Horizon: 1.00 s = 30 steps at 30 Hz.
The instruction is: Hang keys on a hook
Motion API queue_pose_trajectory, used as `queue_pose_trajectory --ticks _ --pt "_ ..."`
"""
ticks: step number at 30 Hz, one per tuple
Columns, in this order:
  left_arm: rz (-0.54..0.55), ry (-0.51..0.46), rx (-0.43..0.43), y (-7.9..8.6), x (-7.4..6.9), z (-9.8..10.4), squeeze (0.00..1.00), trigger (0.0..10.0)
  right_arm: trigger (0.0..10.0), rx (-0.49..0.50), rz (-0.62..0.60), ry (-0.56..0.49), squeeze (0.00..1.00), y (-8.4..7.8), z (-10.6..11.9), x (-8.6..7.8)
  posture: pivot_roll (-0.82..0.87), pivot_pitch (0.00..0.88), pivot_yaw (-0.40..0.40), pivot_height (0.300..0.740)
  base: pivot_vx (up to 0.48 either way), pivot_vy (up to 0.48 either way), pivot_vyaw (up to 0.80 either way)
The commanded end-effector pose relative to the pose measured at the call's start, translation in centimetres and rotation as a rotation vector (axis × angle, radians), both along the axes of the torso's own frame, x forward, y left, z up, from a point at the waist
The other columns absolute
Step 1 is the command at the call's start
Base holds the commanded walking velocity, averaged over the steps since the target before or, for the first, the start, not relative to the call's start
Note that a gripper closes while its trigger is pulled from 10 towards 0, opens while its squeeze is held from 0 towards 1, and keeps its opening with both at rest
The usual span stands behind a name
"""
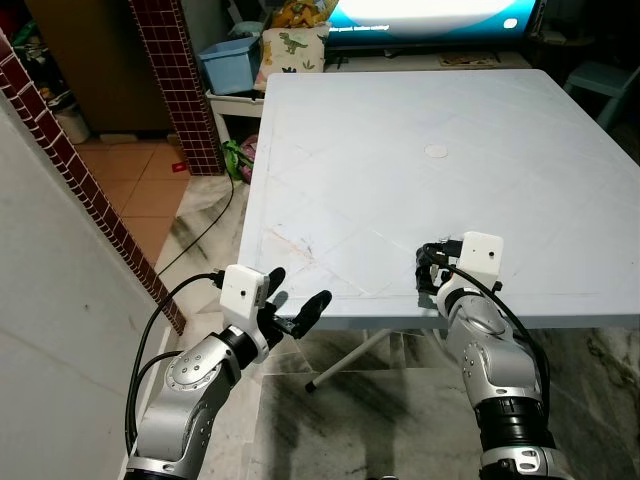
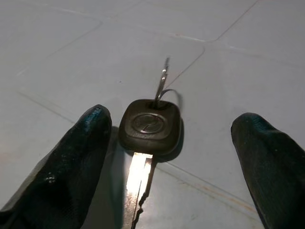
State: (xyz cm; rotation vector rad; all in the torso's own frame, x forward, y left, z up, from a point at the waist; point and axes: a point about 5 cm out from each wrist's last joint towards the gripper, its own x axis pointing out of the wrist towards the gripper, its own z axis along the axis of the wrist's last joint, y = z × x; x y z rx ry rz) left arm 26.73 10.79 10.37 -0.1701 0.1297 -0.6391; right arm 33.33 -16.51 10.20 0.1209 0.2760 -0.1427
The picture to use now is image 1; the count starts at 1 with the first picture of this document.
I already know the white plastic folding table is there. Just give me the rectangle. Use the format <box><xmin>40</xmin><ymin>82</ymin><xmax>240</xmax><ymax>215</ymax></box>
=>
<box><xmin>238</xmin><ymin>68</ymin><xmax>640</xmax><ymax>394</ymax></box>

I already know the white dinosaur print bag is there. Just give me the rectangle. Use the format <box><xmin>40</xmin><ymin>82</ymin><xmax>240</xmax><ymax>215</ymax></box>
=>
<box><xmin>262</xmin><ymin>27</ymin><xmax>331</xmax><ymax>77</ymax></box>

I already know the blue plastic storage box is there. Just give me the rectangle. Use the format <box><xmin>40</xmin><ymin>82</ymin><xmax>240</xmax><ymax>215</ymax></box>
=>
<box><xmin>197</xmin><ymin>38</ymin><xmax>264</xmax><ymax>96</ymax></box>

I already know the light blue plastic chair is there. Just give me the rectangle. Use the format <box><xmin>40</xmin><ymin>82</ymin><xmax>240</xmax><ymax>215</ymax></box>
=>
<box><xmin>565</xmin><ymin>62</ymin><xmax>640</xmax><ymax>133</ymax></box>

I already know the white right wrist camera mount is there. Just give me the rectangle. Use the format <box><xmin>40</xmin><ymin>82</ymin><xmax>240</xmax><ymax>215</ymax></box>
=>
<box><xmin>448</xmin><ymin>232</ymin><xmax>504</xmax><ymax>293</ymax></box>

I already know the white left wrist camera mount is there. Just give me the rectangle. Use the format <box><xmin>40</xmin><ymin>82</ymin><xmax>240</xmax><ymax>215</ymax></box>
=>
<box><xmin>219</xmin><ymin>264</ymin><xmax>277</xmax><ymax>351</ymax></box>

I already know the white plastic container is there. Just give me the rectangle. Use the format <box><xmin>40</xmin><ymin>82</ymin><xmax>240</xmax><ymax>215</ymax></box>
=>
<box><xmin>54</xmin><ymin>104</ymin><xmax>93</xmax><ymax>145</ymax></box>

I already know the yellow toy pile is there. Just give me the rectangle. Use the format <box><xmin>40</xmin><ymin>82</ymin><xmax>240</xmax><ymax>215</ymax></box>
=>
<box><xmin>268</xmin><ymin>0</ymin><xmax>328</xmax><ymax>31</ymax></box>

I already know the brown wooden door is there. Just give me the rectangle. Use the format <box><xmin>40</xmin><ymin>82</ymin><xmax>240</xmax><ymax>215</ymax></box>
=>
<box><xmin>25</xmin><ymin>0</ymin><xmax>173</xmax><ymax>137</ymax></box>

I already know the flat screen television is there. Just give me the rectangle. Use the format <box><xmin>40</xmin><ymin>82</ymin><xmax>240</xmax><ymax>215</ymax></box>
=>
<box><xmin>325</xmin><ymin>0</ymin><xmax>547</xmax><ymax>49</ymax></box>

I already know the red mosaic tiled pillar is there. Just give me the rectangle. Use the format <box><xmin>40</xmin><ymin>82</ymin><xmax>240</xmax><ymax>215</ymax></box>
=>
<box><xmin>128</xmin><ymin>0</ymin><xmax>227</xmax><ymax>178</ymax></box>

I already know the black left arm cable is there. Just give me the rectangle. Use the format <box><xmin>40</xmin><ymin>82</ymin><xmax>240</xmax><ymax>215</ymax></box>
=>
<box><xmin>125</xmin><ymin>271</ymin><xmax>226</xmax><ymax>456</ymax></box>

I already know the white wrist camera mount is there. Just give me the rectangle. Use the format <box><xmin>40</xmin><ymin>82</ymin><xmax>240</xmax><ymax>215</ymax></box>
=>
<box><xmin>448</xmin><ymin>232</ymin><xmax>504</xmax><ymax>293</ymax></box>
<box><xmin>219</xmin><ymin>264</ymin><xmax>277</xmax><ymax>351</ymax></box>

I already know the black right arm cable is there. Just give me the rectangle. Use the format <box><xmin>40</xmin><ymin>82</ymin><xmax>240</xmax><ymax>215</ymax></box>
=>
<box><xmin>430</xmin><ymin>260</ymin><xmax>552</xmax><ymax>413</ymax></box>

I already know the white low shelf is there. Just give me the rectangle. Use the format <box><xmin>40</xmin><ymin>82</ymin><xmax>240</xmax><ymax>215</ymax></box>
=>
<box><xmin>205</xmin><ymin>88</ymin><xmax>267</xmax><ymax>147</ymax></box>

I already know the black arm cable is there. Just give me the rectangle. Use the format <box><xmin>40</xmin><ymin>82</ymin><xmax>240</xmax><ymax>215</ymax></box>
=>
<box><xmin>430</xmin><ymin>260</ymin><xmax>552</xmax><ymax>413</ymax></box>
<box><xmin>125</xmin><ymin>271</ymin><xmax>226</xmax><ymax>456</ymax></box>

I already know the black floor cable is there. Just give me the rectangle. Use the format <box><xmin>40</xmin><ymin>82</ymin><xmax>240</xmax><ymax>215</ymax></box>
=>
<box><xmin>158</xmin><ymin>172</ymin><xmax>237</xmax><ymax>277</ymax></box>

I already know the red mosaic tiled wall cap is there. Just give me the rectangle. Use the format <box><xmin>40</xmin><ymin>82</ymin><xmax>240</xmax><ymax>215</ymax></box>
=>
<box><xmin>0</xmin><ymin>30</ymin><xmax>189</xmax><ymax>336</ymax></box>

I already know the low television stand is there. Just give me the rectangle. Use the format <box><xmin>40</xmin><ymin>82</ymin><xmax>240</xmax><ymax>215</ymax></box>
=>
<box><xmin>325</xmin><ymin>45</ymin><xmax>573</xmax><ymax>73</ymax></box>

